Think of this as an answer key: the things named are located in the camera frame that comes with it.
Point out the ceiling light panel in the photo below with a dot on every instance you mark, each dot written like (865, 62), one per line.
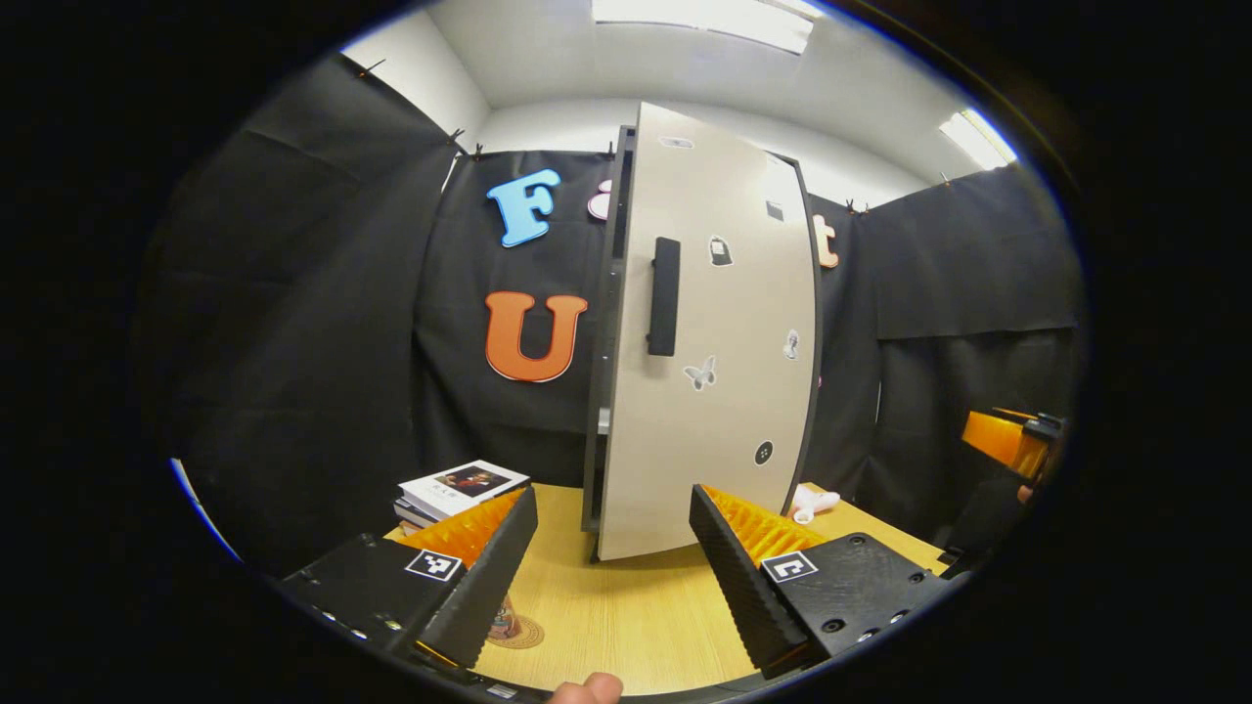
(704, 20)
(978, 139)

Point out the dark grey cabinet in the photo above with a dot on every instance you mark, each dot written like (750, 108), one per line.
(597, 411)

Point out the white book with portrait cover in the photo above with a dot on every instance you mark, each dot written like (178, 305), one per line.
(460, 484)

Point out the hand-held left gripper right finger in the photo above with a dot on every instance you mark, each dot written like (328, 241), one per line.
(743, 587)

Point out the round cork coaster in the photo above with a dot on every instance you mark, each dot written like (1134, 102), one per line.
(528, 634)

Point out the beige cabinet door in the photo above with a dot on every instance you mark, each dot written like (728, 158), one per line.
(724, 420)

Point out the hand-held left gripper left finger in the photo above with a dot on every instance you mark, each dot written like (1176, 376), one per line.
(489, 587)

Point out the black backdrop cloth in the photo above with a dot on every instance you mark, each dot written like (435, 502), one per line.
(293, 342)

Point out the dark-edged white book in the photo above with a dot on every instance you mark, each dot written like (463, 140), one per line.
(411, 513)

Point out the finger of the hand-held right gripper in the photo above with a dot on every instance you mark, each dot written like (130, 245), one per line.
(998, 440)

